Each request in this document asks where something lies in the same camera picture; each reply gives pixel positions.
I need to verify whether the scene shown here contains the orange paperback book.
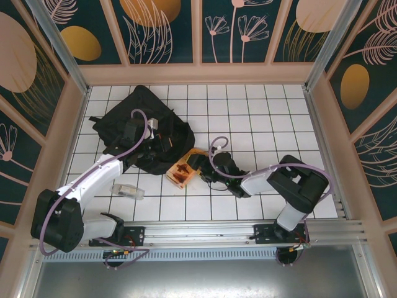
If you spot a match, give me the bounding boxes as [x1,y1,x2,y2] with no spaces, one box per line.
[166,148,209,189]

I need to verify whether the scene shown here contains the black fabric backpack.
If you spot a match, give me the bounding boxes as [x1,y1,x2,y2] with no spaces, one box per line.
[88,85,196,176]

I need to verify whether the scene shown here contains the clear plastic pencil case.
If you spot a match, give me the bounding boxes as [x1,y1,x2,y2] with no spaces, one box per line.
[110,183,146,202]

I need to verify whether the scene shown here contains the orange circle leaves art panel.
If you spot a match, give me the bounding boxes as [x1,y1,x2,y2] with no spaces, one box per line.
[110,0,199,66]

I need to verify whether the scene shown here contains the steel sheet panel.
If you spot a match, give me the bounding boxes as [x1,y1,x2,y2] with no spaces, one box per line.
[18,243,385,298]

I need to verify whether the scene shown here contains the large pink disc art panel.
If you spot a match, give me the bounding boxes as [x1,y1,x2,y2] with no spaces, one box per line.
[0,0,69,142]

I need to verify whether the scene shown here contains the orange oval feather art panel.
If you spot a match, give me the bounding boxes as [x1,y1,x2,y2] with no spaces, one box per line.
[324,0,397,134]

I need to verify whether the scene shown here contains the pink circle feather art panel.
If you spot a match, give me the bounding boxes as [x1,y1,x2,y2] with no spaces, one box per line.
[272,0,345,64]

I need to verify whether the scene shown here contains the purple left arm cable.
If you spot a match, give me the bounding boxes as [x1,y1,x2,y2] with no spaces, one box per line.
[40,109,150,271]

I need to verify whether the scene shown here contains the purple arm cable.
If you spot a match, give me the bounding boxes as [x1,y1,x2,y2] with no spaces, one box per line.
[40,109,150,271]
[208,135,331,268]

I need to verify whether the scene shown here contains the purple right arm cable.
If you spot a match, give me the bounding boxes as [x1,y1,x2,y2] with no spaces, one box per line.
[208,135,331,268]

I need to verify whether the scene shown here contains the aluminium side rail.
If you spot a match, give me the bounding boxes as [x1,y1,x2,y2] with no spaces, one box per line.
[45,88,91,225]
[303,88,352,222]

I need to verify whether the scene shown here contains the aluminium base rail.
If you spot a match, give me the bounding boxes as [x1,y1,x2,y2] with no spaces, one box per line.
[29,219,368,249]

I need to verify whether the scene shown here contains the slotted grey cable duct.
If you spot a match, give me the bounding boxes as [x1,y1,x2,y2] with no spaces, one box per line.
[42,250,280,262]

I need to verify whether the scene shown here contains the orange oval wall art panel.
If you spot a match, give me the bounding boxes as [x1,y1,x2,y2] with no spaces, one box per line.
[38,0,130,66]

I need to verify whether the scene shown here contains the small controller board with wires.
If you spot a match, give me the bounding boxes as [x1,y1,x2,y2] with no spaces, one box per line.
[288,243,312,253]
[104,248,133,258]

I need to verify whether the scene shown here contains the aluminium frame post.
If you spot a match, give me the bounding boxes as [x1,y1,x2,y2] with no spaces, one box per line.
[25,0,91,96]
[303,0,364,91]

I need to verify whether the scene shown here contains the single flower wall art panel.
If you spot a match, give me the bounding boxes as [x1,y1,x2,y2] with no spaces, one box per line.
[0,94,47,229]

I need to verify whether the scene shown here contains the three flowers wall art panel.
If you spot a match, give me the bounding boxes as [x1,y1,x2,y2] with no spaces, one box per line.
[198,0,282,65]

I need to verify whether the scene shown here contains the feather leaves wall art panel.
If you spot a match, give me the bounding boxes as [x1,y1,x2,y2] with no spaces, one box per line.
[352,107,397,223]

